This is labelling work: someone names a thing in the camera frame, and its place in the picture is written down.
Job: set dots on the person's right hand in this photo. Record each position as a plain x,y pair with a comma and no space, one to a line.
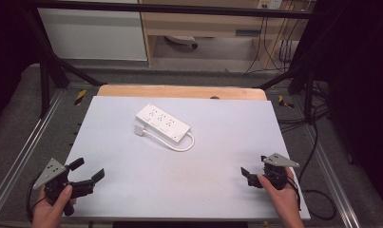
285,199

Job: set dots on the white power strip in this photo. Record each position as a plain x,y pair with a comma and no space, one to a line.
162,122

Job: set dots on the person's left hand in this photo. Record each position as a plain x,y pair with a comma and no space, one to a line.
48,213

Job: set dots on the yellow black hazard tape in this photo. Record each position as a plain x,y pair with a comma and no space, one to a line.
284,102
80,97

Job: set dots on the white cabinet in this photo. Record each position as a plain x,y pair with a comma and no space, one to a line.
94,34

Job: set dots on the black metal frame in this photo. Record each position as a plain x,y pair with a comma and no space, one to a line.
167,8

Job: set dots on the wooden table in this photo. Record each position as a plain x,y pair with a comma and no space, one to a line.
179,92

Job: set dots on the black curtain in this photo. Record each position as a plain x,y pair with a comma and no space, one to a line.
5,57
360,95

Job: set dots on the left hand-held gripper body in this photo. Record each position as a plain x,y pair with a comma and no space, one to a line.
54,177

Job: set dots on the aluminium rail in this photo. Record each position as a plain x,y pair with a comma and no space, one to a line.
24,152
331,177

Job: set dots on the white plug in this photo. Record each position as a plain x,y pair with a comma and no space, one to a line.
139,130

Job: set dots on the white wall socket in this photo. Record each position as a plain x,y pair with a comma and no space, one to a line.
268,3

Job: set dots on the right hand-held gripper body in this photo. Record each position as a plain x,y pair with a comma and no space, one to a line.
276,174

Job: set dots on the light wooden desk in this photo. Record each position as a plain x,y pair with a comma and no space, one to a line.
195,25

